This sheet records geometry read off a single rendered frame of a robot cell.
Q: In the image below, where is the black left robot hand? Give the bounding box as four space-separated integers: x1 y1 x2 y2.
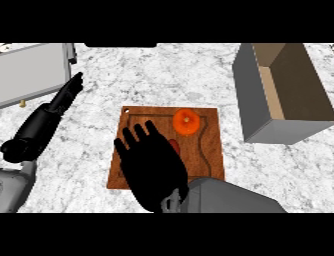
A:
0 71 86 164

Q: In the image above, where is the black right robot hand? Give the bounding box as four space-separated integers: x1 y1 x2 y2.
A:
113 120 191 214

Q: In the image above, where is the brown wooden cutting board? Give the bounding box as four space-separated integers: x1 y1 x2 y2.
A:
107 105 226 191

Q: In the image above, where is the orange bell pepper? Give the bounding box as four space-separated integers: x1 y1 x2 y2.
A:
172 108 203 136

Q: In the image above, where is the grey cardboard box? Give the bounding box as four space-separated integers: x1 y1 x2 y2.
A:
232 43 334 146

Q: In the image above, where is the red vegetable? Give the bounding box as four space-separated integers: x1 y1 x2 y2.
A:
169 138 182 156

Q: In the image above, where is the grey flat cabinet door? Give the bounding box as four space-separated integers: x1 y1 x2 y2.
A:
0 43 79 116

